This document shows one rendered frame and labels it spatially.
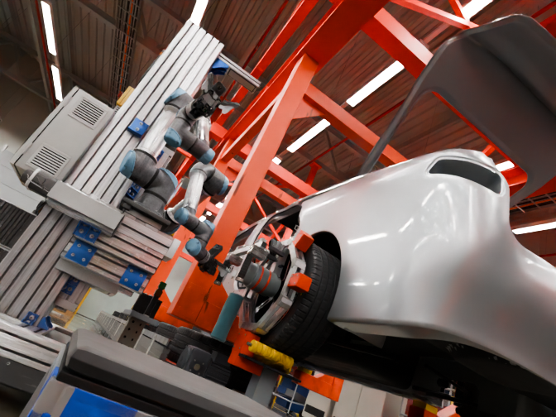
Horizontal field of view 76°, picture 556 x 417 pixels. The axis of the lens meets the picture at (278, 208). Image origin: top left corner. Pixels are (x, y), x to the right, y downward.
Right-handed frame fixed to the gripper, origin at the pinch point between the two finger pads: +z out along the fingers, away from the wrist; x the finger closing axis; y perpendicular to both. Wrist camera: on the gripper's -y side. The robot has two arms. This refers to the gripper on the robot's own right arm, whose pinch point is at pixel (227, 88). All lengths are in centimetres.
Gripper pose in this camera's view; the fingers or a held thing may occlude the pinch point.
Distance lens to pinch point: 140.6
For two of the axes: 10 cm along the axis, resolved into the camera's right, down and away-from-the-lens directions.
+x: -6.2, -6.5, -4.4
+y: -4.6, 7.5, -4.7
